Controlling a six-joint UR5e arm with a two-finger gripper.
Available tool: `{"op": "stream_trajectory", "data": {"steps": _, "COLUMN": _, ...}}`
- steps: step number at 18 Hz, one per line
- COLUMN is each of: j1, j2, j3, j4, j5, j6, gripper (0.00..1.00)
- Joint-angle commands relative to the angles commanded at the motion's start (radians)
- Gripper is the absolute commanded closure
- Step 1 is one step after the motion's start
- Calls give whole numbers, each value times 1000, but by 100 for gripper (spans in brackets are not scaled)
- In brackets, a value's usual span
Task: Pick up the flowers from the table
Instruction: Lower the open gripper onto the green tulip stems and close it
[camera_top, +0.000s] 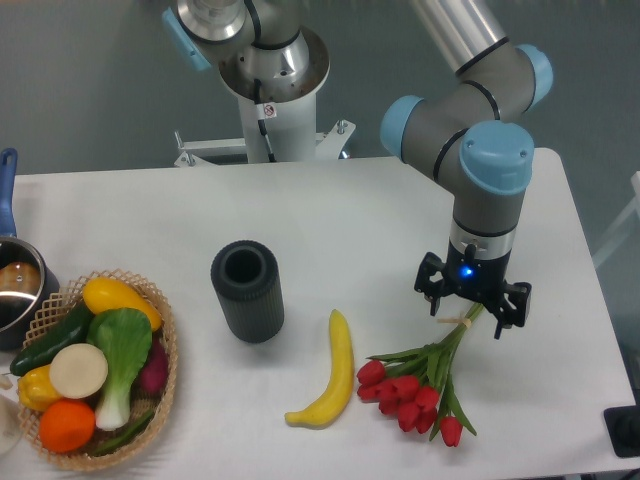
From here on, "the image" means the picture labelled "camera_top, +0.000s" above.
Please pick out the green bok choy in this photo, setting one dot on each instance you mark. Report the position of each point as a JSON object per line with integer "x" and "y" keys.
{"x": 124, "y": 336}

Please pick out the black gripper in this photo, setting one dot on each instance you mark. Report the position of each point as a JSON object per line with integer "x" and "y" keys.
{"x": 479, "y": 280}

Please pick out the orange fruit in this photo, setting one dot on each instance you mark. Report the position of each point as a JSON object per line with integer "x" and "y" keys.
{"x": 66, "y": 426}

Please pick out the yellow banana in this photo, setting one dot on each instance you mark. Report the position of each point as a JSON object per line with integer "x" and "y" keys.
{"x": 325, "y": 409}

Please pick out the dark grey ribbed vase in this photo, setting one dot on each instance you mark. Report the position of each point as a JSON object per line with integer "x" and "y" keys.
{"x": 245, "y": 276}

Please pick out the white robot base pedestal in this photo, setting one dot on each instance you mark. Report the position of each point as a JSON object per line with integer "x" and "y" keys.
{"x": 276, "y": 93}

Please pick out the dark green cucumber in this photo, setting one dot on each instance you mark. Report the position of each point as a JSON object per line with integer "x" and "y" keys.
{"x": 71, "y": 329}

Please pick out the yellow squash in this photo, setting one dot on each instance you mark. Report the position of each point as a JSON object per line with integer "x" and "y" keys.
{"x": 101, "y": 294}

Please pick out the purple sweet potato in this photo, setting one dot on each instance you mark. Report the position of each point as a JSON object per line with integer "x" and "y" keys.
{"x": 153, "y": 376}

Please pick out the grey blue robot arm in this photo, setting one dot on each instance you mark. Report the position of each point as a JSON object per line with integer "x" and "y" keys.
{"x": 468, "y": 142}

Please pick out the green chili pepper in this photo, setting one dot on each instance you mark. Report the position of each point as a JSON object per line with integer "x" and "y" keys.
{"x": 125, "y": 437}

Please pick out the woven bamboo basket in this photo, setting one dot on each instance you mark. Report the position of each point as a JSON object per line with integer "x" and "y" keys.
{"x": 53, "y": 310}

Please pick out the blue handled saucepan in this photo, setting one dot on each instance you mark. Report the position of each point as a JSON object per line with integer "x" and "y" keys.
{"x": 26, "y": 280}

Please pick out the black device at edge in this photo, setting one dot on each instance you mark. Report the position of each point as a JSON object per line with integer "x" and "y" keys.
{"x": 623, "y": 429}

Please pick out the red tulip bouquet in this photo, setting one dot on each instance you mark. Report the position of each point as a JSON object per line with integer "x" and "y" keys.
{"x": 416, "y": 386}

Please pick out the yellow bell pepper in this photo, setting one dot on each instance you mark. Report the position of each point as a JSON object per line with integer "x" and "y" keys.
{"x": 35, "y": 390}

